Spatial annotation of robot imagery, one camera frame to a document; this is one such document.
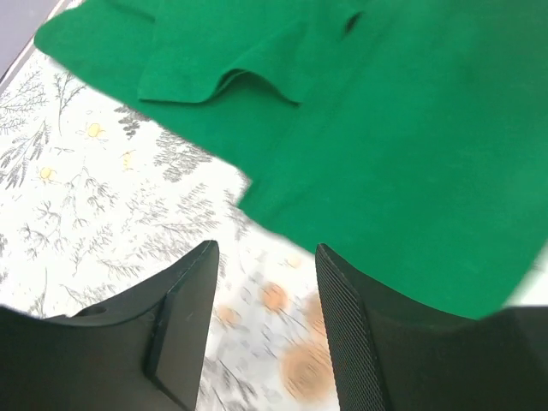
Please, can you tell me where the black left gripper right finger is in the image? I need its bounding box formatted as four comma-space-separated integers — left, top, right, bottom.
315, 244, 547, 411

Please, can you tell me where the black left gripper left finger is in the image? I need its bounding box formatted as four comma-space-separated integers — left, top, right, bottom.
1, 241, 219, 411

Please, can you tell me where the floral patterned table mat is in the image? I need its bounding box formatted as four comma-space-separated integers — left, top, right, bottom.
1, 49, 338, 410

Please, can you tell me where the green t shirt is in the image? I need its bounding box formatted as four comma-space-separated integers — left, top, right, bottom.
34, 1, 547, 319

